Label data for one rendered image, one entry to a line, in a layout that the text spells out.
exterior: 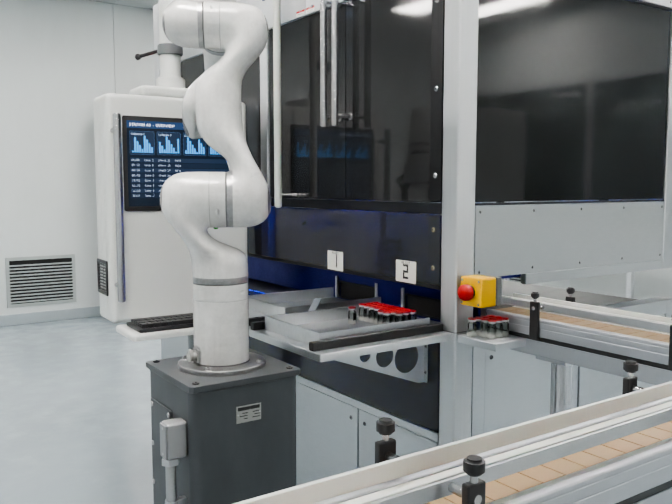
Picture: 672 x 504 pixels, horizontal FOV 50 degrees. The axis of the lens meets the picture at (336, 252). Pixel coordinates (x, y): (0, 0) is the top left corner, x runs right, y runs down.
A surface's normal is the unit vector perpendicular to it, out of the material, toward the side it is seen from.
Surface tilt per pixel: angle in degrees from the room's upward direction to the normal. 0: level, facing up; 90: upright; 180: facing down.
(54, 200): 90
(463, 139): 90
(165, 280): 90
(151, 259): 90
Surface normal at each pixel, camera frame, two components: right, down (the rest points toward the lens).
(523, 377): 0.57, 0.07
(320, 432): -0.82, 0.05
